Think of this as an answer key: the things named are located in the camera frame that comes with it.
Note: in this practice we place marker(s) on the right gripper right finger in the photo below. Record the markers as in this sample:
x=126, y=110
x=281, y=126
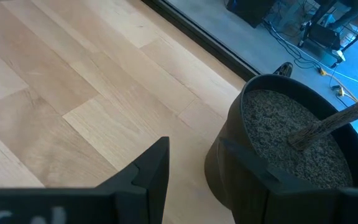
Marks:
x=259, y=199

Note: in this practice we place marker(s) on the green leafy potted tree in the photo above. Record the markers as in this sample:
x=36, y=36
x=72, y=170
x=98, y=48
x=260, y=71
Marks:
x=334, y=121

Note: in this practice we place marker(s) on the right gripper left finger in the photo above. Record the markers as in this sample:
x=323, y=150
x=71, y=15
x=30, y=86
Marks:
x=148, y=186

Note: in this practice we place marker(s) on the black equipment cart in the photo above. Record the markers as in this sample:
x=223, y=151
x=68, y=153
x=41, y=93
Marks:
x=322, y=34

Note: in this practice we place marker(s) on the black plant pot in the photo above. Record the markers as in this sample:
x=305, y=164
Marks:
x=225, y=168

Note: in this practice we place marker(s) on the black floor box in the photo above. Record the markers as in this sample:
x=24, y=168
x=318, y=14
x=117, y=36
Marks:
x=250, y=11

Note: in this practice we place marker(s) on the grey gravel pot filling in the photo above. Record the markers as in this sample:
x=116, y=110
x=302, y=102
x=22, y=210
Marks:
x=275, y=124

